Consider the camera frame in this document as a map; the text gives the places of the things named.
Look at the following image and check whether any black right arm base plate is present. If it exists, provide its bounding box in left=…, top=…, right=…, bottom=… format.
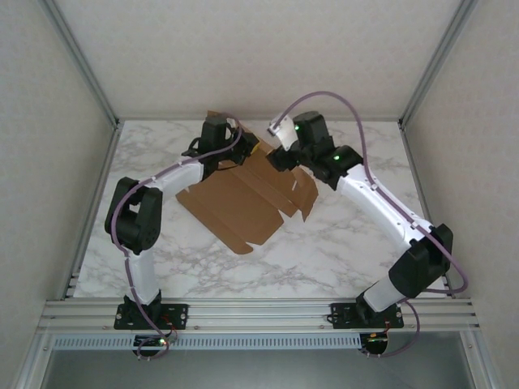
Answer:
left=330, top=301, right=405, bottom=329

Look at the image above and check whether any small controller circuit board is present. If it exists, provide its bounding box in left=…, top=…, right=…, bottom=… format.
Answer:
left=135, top=335, right=170, bottom=350
left=363, top=331, right=391, bottom=354

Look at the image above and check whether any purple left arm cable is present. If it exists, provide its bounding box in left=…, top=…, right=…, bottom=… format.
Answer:
left=111, top=112, right=245, bottom=361

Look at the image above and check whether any grey slotted cable duct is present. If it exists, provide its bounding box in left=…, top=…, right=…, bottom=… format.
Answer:
left=52, top=334, right=362, bottom=350

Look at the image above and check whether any aluminium table side rail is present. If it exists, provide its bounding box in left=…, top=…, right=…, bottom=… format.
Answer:
left=63, top=121, right=123, bottom=301
left=398, top=121, right=454, bottom=299

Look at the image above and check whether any brown cardboard paper box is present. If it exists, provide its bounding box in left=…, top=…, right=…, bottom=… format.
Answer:
left=174, top=109, right=320, bottom=256

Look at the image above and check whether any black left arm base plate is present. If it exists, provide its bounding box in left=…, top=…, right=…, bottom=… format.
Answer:
left=114, top=302, right=191, bottom=330

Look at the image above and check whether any aluminium mounting rail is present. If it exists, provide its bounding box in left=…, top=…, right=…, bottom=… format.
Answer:
left=38, top=298, right=482, bottom=336

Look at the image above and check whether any aluminium frame post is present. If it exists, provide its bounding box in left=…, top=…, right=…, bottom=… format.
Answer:
left=38, top=0, right=122, bottom=127
left=398, top=0, right=480, bottom=127

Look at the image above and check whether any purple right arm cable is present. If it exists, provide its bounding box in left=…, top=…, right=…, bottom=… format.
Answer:
left=271, top=92, right=468, bottom=360

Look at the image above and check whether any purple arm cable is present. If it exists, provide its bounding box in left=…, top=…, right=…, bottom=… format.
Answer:
left=111, top=112, right=245, bottom=361
left=271, top=92, right=468, bottom=360

